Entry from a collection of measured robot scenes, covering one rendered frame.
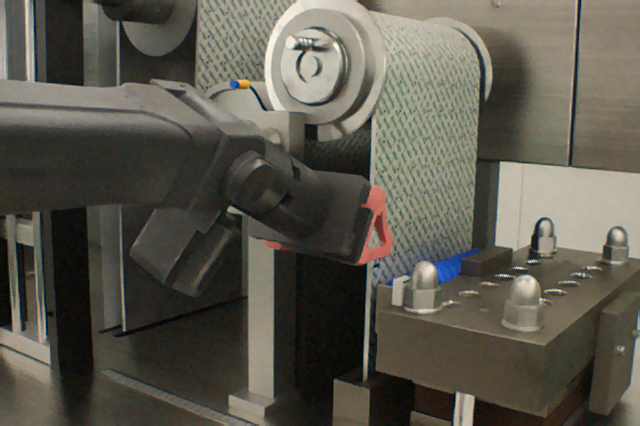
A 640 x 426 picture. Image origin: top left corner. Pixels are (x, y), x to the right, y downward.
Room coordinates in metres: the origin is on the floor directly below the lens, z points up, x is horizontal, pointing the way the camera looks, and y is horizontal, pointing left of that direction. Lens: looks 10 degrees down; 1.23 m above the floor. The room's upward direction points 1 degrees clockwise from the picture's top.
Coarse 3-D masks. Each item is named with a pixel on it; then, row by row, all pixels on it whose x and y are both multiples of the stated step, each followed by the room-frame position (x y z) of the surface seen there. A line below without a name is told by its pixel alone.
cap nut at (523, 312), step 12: (528, 276) 0.61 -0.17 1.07; (516, 288) 0.61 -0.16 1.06; (528, 288) 0.60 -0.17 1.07; (516, 300) 0.60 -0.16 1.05; (528, 300) 0.60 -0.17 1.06; (504, 312) 0.61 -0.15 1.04; (516, 312) 0.60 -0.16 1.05; (528, 312) 0.60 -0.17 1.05; (540, 312) 0.60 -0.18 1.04; (504, 324) 0.61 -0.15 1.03; (516, 324) 0.60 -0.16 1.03; (528, 324) 0.60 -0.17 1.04; (540, 324) 0.60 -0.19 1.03
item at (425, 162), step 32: (384, 128) 0.72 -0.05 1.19; (416, 128) 0.78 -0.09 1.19; (448, 128) 0.84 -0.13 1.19; (384, 160) 0.72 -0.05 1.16; (416, 160) 0.78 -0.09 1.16; (448, 160) 0.84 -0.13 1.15; (416, 192) 0.78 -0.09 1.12; (448, 192) 0.84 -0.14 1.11; (416, 224) 0.78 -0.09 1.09; (448, 224) 0.85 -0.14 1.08; (416, 256) 0.78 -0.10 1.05; (448, 256) 0.85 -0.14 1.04
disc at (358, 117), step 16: (304, 0) 0.76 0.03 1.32; (320, 0) 0.74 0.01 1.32; (336, 0) 0.73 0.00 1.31; (352, 0) 0.72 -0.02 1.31; (288, 16) 0.77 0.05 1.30; (352, 16) 0.72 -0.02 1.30; (368, 16) 0.71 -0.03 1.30; (368, 32) 0.71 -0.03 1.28; (272, 48) 0.78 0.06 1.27; (368, 48) 0.71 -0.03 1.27; (384, 48) 0.70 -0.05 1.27; (384, 64) 0.70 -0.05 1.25; (384, 80) 0.70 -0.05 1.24; (272, 96) 0.78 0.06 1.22; (368, 96) 0.71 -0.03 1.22; (352, 112) 0.72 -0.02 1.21; (368, 112) 0.71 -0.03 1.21; (320, 128) 0.74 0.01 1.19; (336, 128) 0.73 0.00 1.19; (352, 128) 0.72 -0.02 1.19
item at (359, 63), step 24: (288, 24) 0.75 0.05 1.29; (312, 24) 0.74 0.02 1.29; (336, 24) 0.72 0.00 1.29; (360, 48) 0.70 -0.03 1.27; (360, 72) 0.70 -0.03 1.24; (288, 96) 0.75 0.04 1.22; (336, 96) 0.72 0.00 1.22; (360, 96) 0.71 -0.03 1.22; (312, 120) 0.73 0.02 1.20; (336, 120) 0.72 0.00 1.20
